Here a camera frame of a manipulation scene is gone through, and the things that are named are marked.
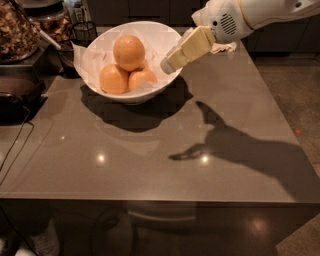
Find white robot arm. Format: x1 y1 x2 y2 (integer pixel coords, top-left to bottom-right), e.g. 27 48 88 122
160 0 320 74

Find folded paper napkins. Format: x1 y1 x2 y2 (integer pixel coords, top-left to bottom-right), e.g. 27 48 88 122
183 26 237 54

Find white bowl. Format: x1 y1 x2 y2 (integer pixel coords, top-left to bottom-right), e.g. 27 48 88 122
73 21 187 105

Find white paper bowl liner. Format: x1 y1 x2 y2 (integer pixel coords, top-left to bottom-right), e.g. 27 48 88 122
71 27 192 94

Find white serving tongs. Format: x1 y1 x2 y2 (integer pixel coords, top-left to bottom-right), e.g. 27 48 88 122
30 23 61 50

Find orange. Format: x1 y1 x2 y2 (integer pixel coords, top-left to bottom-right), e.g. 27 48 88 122
113 35 145 72
99 64 129 94
128 68 158 91

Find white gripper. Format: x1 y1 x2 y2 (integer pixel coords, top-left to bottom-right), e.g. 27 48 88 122
160 0 253 74

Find black wire basket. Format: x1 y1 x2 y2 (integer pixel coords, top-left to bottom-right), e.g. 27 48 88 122
58 21 97 79

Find white shoe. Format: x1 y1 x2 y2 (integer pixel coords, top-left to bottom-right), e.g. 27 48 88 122
14 219 60 256

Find black appliance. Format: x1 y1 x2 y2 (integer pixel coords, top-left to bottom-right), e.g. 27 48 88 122
0 72 46 125

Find large glass snack jar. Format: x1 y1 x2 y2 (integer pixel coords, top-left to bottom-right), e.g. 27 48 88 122
0 0 40 64

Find black cable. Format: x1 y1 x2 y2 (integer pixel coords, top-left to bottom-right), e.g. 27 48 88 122
0 93 36 186

